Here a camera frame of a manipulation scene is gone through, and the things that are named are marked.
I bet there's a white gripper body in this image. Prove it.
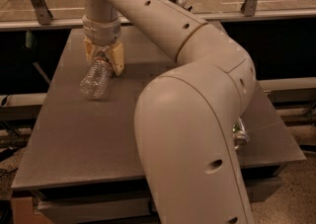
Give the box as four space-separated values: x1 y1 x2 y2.
83 15 120 46

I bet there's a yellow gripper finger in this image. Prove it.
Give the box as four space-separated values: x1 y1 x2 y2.
84 37 103 64
106 41 124 76

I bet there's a clear plastic water bottle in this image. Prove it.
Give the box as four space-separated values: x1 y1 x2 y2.
80 57 113 100

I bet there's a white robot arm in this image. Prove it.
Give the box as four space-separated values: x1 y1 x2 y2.
106 0 256 224

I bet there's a green soda can lying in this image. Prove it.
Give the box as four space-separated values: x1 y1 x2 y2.
233 117 250 150

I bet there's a grey table drawer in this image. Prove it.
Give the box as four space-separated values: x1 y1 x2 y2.
36 176 283 224

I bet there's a left metal bracket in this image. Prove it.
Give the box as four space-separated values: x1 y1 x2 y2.
30 0 52 25

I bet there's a metal rail behind table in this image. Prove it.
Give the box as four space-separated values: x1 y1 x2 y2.
0 9 316 32

